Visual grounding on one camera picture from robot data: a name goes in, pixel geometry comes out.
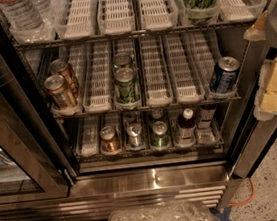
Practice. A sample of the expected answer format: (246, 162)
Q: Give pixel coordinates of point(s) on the middle wire shelf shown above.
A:
(173, 105)

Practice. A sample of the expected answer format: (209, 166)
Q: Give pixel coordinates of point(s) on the blue pepsi can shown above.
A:
(224, 75)

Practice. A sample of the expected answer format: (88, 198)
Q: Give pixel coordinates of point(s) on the front green soda can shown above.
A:
(126, 86)

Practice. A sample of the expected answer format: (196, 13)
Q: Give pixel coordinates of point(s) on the clear tray under pepsi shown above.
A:
(205, 54)

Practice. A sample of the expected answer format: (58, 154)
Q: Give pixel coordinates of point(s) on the clear tray under green cans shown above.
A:
(126, 46)

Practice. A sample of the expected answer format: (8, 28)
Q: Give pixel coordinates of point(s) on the clear tray under gold cans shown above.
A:
(77, 58)

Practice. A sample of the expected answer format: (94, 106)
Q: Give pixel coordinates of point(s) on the bottom wire shelf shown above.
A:
(145, 153)

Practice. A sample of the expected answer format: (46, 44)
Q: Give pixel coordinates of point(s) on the green can bottom shelf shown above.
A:
(159, 135)

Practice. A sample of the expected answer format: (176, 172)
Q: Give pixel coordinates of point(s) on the glass fridge door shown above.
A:
(30, 137)

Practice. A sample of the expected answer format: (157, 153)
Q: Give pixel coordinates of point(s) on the dark labelled bottle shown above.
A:
(205, 115)

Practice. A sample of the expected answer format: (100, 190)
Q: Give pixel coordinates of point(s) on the copper can bottom shelf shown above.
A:
(109, 139)

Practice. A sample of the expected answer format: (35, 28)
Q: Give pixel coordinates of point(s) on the empty clear tray shelf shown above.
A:
(97, 95)
(156, 80)
(187, 87)
(75, 19)
(115, 17)
(157, 14)

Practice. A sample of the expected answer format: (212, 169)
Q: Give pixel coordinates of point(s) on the top wire shelf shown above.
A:
(135, 34)

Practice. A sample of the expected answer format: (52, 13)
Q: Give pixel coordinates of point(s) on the white capped dark bottle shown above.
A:
(185, 127)

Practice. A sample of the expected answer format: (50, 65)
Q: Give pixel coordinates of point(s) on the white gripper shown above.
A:
(265, 101)

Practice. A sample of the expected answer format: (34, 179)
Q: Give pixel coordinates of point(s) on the wire shelf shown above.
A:
(173, 105)
(145, 153)
(135, 34)

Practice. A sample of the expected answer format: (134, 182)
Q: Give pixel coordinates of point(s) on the green soda can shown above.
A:
(122, 60)
(126, 86)

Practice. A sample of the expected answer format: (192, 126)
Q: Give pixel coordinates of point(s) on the empty clear tray middle shelf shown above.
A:
(187, 87)
(156, 80)
(97, 95)

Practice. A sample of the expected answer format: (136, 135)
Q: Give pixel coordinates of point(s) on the stainless steel fridge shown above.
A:
(206, 175)

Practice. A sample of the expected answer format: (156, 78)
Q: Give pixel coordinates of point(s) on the blue tape cross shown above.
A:
(223, 215)

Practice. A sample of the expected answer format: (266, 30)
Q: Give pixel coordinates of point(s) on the rear gold soda can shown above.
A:
(65, 69)

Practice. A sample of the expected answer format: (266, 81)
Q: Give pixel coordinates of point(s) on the empty clear tray top shelf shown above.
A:
(157, 14)
(115, 17)
(75, 19)

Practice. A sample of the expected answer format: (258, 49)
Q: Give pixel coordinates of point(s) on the gold soda can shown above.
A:
(65, 69)
(58, 89)

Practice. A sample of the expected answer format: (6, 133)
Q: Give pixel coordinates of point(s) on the front gold soda can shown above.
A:
(58, 89)

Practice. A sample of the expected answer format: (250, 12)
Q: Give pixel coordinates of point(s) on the silver can bottom shelf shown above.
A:
(134, 133)

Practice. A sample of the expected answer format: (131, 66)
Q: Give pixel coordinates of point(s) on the rear green soda can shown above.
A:
(122, 60)

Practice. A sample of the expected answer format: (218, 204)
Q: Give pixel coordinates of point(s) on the clear water bottle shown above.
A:
(22, 14)

